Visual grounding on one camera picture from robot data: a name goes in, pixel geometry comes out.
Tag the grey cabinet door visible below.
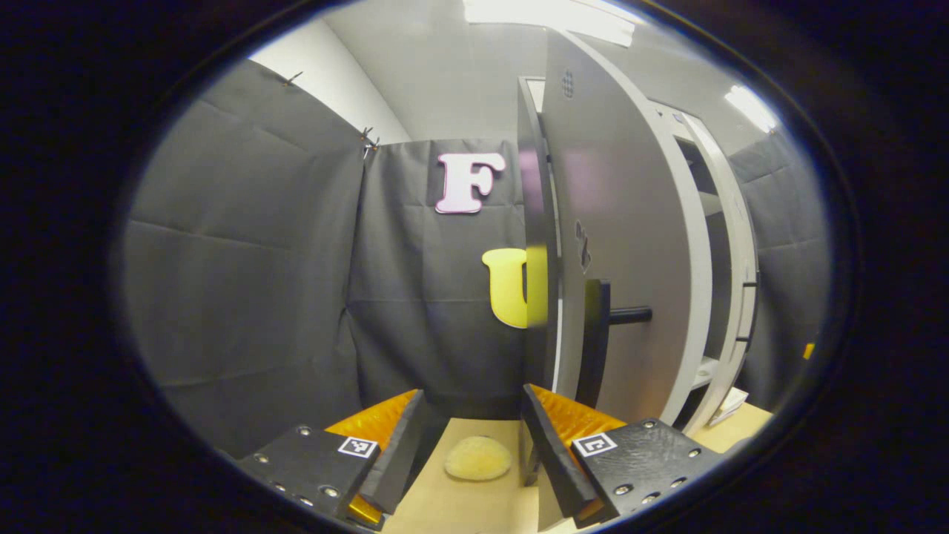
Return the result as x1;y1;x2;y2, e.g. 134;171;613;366
712;125;760;435
540;28;714;441

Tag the small ceiling light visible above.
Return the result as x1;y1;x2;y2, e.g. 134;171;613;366
724;83;780;135

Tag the grey cabinet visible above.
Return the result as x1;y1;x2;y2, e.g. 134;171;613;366
516;74;742;438

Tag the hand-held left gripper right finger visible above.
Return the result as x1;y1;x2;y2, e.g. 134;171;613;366
521;383;724;529

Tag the yellow round coaster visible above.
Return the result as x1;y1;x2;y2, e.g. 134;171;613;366
443;435;514;481

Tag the black backdrop cloth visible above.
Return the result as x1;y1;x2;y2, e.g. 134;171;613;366
122;58;832;461

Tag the large ceiling light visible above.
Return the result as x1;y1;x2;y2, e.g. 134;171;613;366
463;0;638;47

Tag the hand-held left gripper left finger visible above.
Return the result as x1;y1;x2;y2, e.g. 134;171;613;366
237;389;429;529

